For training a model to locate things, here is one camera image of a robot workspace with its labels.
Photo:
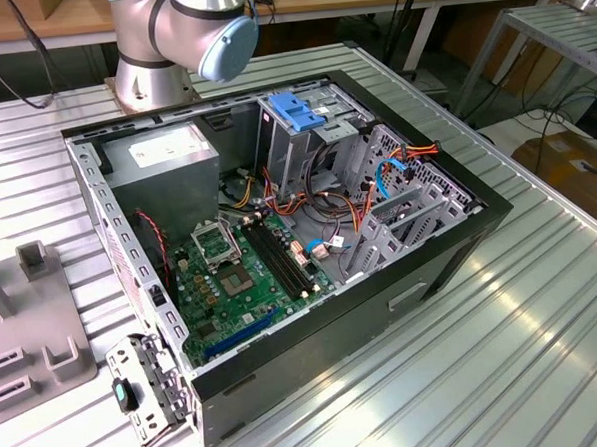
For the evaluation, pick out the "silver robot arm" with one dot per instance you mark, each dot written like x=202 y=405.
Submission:
x=166 y=82

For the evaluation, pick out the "large brown cardboard box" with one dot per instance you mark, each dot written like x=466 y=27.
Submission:
x=566 y=169

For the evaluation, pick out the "long wooden desk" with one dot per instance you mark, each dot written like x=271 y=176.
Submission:
x=327 y=1

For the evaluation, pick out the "black open PC case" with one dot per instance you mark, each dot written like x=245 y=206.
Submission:
x=334 y=332

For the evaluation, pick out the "grey metal drive cage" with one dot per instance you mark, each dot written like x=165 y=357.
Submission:
x=287 y=154

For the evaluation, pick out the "metal slat side table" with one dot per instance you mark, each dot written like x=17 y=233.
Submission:
x=543 y=25

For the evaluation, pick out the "green motherboard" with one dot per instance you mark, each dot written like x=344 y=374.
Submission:
x=255 y=306

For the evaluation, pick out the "black latch teal button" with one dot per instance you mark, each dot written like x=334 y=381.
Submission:
x=119 y=393

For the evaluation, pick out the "grey card retention bracket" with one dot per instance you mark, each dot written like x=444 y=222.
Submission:
x=159 y=386

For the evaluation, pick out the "CPU socket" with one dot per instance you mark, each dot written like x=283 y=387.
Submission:
x=236 y=283

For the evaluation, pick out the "grey metal disk bay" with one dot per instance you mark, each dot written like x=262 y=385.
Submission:
x=387 y=249

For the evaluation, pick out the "blue plastic drive bracket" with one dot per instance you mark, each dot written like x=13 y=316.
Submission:
x=292 y=111

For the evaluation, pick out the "blue expansion slot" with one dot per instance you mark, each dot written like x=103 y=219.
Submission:
x=239 y=334

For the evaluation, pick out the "black RAM slot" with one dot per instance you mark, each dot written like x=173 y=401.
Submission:
x=286 y=256
x=273 y=262

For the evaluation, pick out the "grey parts rack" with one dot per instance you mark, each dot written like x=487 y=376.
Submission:
x=38 y=317

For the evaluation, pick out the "grey power supply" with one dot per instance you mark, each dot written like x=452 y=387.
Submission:
x=166 y=190

